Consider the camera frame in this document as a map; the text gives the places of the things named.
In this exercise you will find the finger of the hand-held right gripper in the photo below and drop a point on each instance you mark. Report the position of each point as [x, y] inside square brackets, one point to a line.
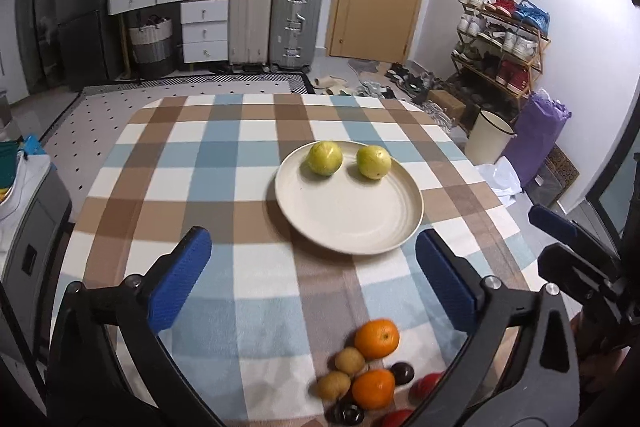
[570, 269]
[552, 221]

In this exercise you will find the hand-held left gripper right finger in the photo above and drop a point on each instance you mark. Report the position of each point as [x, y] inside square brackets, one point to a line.
[445, 279]

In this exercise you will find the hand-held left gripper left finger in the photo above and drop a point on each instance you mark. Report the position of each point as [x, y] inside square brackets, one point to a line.
[182, 277]

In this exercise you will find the orange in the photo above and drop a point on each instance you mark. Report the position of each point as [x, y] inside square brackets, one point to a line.
[377, 338]
[373, 389]

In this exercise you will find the dark purple plum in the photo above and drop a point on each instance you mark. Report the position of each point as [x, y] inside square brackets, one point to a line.
[402, 373]
[349, 413]

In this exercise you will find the red tomato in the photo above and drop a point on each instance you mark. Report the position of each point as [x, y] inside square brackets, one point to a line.
[425, 388]
[395, 419]

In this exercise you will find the cream round plate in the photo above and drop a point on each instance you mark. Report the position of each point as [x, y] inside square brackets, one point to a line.
[350, 212]

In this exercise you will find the small brown fruit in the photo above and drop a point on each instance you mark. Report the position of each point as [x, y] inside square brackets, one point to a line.
[350, 360]
[332, 385]

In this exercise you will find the person's right hand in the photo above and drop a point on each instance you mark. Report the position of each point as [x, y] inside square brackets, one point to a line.
[597, 362]

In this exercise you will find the patterned door mat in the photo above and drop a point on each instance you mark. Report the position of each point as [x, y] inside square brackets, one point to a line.
[560, 172]

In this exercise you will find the white plastic bag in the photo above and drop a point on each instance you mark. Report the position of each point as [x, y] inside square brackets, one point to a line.
[502, 179]

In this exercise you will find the purple bag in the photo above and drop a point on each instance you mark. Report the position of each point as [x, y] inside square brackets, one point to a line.
[537, 137]

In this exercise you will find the white trash bin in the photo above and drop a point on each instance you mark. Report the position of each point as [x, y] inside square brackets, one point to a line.
[487, 139]

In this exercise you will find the green guava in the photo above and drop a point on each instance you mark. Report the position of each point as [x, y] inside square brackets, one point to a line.
[374, 162]
[325, 158]

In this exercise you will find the grey cabinet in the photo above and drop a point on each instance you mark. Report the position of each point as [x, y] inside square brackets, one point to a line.
[35, 237]

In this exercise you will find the cardboard box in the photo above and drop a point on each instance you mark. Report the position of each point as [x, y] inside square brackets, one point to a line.
[447, 104]

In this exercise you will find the white plastic basket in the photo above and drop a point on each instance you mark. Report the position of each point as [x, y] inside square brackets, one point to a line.
[25, 187]

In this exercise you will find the wooden shoe rack with shoes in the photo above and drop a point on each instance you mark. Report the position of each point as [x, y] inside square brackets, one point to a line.
[515, 42]

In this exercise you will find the pile of dark shoes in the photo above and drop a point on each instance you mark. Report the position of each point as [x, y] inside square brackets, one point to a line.
[415, 82]

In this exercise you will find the beige slippers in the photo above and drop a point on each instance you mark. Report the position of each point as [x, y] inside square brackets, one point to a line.
[330, 84]

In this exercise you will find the woven laundry basket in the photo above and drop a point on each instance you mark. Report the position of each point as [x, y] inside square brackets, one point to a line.
[151, 47]

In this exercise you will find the white drawer dresser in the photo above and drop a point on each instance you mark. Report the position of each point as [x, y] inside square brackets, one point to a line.
[202, 32]

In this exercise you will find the beige suitcase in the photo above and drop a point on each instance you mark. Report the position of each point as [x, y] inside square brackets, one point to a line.
[251, 22]

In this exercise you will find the silver suitcase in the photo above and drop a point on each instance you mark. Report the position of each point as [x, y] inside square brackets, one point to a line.
[296, 24]

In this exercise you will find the grey refrigerator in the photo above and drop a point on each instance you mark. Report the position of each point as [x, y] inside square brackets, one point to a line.
[90, 7]

